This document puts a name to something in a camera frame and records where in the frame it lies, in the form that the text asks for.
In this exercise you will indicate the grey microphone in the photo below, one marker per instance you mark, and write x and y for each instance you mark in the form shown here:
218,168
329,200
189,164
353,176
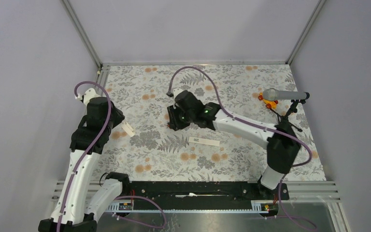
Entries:
272,94

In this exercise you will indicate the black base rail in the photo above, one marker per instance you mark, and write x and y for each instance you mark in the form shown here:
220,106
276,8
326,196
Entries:
222,195

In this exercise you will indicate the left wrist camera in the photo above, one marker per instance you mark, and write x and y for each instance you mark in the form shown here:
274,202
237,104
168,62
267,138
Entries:
88,95

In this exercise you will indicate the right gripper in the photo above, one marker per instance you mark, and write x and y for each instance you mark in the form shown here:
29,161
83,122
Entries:
174,123

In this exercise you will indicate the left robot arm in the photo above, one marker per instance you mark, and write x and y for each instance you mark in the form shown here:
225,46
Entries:
73,211

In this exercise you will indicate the white remote control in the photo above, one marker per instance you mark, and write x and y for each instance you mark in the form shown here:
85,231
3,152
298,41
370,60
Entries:
128,129

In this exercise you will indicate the floral table mat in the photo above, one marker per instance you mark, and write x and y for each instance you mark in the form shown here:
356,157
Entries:
157,153

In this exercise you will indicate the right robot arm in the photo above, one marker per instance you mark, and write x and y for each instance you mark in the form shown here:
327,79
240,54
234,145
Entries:
279,141

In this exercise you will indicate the white remote battery cover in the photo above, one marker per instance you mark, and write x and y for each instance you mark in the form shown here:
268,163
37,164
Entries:
203,141

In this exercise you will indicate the orange toy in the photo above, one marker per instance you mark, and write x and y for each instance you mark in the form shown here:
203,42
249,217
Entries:
269,104

